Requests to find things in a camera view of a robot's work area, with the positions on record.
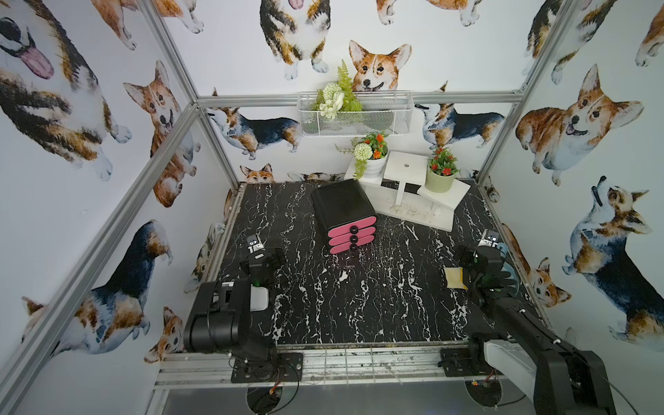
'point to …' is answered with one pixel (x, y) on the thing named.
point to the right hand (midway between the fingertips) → (476, 243)
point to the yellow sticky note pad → (455, 277)
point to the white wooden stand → (401, 192)
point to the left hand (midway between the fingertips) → (263, 243)
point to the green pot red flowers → (443, 171)
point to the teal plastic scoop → (503, 248)
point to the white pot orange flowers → (369, 155)
